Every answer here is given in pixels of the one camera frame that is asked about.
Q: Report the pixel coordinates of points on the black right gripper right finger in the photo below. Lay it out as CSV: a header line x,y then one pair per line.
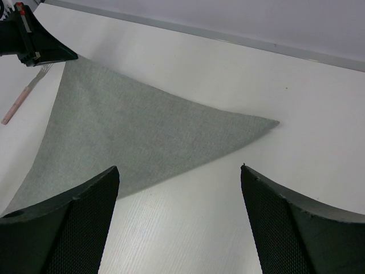
x,y
297,234

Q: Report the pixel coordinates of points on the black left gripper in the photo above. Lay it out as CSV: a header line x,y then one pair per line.
x,y
22,35

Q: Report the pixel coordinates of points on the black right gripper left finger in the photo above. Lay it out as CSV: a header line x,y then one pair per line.
x,y
63,234

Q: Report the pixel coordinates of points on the grey cloth napkin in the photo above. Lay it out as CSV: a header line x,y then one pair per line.
x,y
101,119

